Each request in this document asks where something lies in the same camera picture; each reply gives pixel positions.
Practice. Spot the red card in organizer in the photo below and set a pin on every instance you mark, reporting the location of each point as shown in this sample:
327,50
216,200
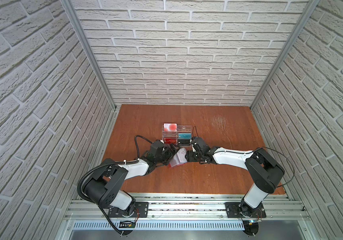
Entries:
170,140

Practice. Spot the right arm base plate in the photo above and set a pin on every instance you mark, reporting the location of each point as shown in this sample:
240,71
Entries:
242,210

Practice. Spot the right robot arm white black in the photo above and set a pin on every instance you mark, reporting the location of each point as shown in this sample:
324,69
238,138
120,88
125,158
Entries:
264,170

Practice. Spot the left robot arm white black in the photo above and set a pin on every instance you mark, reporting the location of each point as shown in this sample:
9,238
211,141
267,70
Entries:
102,184

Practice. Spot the white pink circle card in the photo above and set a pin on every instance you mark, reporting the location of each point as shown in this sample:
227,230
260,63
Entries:
167,127

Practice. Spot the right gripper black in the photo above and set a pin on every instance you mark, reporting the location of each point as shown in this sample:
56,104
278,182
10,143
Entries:
189,156

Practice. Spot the clear acrylic card organizer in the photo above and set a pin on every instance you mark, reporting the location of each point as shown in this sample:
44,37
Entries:
181,129

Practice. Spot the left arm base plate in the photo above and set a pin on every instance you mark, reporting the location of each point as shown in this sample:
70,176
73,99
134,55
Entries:
138,209

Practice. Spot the aluminium rail frame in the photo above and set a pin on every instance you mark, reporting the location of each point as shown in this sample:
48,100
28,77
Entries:
191,212

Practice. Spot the black VIP card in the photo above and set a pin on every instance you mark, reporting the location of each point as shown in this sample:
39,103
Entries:
184,142

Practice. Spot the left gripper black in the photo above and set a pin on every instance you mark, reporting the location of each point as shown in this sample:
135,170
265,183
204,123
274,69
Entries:
171,152

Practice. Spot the red leather card holder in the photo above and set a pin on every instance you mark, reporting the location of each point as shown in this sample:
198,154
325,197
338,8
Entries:
179,158

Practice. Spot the teal VIP card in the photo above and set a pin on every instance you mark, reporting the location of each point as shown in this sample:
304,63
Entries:
184,136

